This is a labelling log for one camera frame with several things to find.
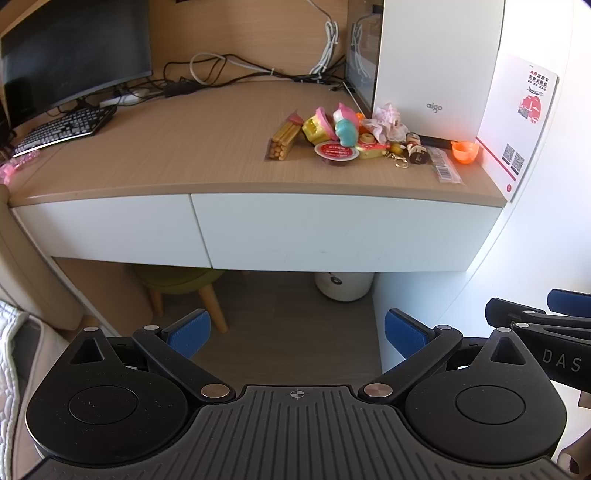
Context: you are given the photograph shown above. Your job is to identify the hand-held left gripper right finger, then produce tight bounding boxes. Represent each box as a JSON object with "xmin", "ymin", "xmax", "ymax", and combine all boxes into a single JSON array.
[{"xmin": 358, "ymin": 308, "xmax": 541, "ymax": 403}]

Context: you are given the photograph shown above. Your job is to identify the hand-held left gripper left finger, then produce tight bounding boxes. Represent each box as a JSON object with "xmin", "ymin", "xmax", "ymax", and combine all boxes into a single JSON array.
[{"xmin": 69, "ymin": 308, "xmax": 236, "ymax": 402}]

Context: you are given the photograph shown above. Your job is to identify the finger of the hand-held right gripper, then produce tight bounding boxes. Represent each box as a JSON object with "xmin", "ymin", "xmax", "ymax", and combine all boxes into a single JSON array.
[
  {"xmin": 547, "ymin": 288, "xmax": 591, "ymax": 318},
  {"xmin": 485, "ymin": 298, "xmax": 591, "ymax": 343}
]

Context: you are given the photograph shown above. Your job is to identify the small orange cup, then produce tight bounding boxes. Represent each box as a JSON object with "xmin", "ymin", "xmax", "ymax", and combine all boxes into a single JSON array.
[{"xmin": 451, "ymin": 141, "xmax": 479, "ymax": 165}]

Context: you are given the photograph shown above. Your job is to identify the clear biscuit stick packet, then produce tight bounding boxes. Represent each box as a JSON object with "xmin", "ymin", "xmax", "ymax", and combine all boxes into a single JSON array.
[{"xmin": 265, "ymin": 111, "xmax": 305, "ymax": 162}]

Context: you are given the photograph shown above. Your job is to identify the green stool with wooden legs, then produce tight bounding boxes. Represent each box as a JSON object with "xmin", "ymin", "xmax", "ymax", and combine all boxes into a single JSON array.
[{"xmin": 134, "ymin": 265, "xmax": 229, "ymax": 333}]

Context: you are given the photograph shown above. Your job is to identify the white waste bin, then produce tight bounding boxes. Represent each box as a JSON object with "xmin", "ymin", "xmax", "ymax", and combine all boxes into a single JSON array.
[{"xmin": 315, "ymin": 271, "xmax": 375, "ymax": 302}]

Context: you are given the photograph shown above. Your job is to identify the small white desk drawer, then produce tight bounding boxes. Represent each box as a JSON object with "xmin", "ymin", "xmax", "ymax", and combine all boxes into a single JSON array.
[{"xmin": 11, "ymin": 194, "xmax": 213, "ymax": 268}]

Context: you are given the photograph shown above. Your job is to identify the clear packet with barcode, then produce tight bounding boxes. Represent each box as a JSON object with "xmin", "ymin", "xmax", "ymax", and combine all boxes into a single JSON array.
[{"xmin": 427, "ymin": 147, "xmax": 464, "ymax": 184}]

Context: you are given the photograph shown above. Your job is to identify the white printed leaflet card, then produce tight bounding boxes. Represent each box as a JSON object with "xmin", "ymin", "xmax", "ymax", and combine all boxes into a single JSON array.
[{"xmin": 475, "ymin": 52, "xmax": 559, "ymax": 204}]

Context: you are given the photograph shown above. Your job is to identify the white quilted blanket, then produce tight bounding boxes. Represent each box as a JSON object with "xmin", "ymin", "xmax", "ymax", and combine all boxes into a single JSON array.
[{"xmin": 0, "ymin": 300, "xmax": 70, "ymax": 480}]

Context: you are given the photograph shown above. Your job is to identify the flat yellow toy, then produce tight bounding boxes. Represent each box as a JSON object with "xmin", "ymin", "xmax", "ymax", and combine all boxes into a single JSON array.
[{"xmin": 355, "ymin": 134, "xmax": 392, "ymax": 160}]

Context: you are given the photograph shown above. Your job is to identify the red lid jelly cup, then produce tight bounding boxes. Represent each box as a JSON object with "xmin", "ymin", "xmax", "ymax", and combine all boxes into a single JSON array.
[{"xmin": 314, "ymin": 141, "xmax": 361, "ymax": 164}]

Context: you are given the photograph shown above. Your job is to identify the pink and teal toy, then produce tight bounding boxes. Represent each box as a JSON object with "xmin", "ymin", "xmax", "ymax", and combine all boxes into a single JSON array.
[{"xmin": 332, "ymin": 102, "xmax": 365, "ymax": 147}]

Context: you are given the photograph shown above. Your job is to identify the crumpled pink white wrapper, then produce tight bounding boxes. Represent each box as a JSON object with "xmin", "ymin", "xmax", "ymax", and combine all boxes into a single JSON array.
[{"xmin": 365, "ymin": 102, "xmax": 409, "ymax": 144}]

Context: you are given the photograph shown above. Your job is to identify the yellow plastic toy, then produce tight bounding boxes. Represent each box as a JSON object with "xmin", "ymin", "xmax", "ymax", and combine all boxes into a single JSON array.
[{"xmin": 302, "ymin": 116, "xmax": 338, "ymax": 144}]

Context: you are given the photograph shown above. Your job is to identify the pink frilled toy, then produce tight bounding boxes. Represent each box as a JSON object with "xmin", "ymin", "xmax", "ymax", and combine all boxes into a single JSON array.
[{"xmin": 315, "ymin": 107, "xmax": 339, "ymax": 137}]

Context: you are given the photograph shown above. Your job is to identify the black keyboard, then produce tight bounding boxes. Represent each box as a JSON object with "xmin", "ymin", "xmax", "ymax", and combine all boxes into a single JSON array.
[{"xmin": 13, "ymin": 105, "xmax": 118, "ymax": 158}]

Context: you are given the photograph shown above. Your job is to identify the pink plastic trinket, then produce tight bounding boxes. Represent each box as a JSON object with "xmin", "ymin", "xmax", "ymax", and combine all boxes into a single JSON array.
[{"xmin": 0, "ymin": 154, "xmax": 41, "ymax": 182}]

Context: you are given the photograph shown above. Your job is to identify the white power adapter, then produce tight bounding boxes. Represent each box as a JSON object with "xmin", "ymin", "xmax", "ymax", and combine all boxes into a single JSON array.
[{"xmin": 99, "ymin": 90, "xmax": 153, "ymax": 106}]

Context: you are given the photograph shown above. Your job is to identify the white computer case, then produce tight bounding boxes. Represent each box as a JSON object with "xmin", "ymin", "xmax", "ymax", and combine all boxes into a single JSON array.
[{"xmin": 346, "ymin": 0, "xmax": 506, "ymax": 144}]

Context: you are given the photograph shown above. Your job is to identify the black computer monitor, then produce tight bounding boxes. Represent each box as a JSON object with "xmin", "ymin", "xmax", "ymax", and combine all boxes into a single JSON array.
[{"xmin": 0, "ymin": 0, "xmax": 153, "ymax": 127}]

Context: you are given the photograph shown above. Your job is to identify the metal keychain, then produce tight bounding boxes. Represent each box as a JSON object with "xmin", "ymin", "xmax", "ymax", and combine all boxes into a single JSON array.
[{"xmin": 387, "ymin": 143, "xmax": 411, "ymax": 170}]

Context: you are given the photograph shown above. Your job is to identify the white coiled cable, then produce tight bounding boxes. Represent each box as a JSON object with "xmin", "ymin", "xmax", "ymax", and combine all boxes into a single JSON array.
[{"xmin": 190, "ymin": 52, "xmax": 278, "ymax": 86}]

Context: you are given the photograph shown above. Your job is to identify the black cables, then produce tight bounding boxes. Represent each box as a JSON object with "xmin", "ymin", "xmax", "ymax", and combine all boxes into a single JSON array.
[{"xmin": 117, "ymin": 53, "xmax": 347, "ymax": 100}]

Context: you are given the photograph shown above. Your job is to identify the white cable bundle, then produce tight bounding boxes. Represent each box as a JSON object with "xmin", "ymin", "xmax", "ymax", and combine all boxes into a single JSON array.
[{"xmin": 307, "ymin": 0, "xmax": 341, "ymax": 77}]

